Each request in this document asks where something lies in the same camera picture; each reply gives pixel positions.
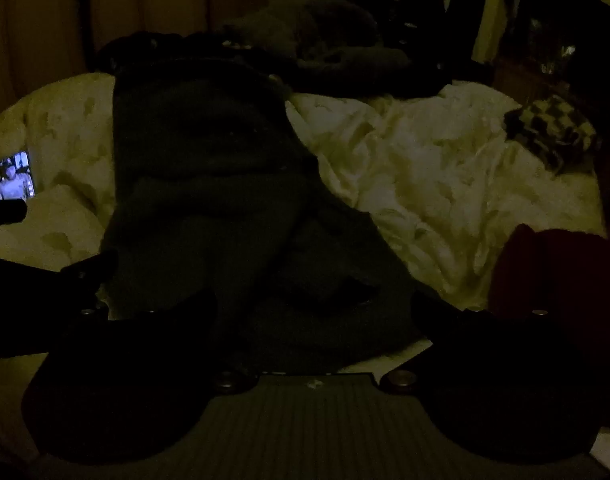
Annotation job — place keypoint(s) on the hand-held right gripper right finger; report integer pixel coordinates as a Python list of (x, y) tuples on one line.
[(435, 310)]

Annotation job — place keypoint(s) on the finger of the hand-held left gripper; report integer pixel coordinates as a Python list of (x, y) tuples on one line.
[(92, 265), (5, 212)]

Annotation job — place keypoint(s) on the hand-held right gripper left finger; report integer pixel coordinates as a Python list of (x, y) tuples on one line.
[(192, 307)]

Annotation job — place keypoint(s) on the large dark garment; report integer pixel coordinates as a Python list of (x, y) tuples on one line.
[(210, 200)]

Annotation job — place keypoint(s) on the phone with lit screen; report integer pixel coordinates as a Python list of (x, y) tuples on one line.
[(15, 176)]

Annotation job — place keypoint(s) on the dark red cloth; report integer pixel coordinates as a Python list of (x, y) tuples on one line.
[(550, 270)]

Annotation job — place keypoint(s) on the beige curtain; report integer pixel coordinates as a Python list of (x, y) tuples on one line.
[(45, 25)]

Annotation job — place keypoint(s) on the checkered cloth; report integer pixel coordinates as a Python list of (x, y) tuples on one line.
[(552, 130)]

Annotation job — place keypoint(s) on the black clothing pile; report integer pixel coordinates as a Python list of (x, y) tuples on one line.
[(160, 47)]

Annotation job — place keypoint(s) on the dark wooden furniture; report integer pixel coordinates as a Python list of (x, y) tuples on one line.
[(560, 35)]

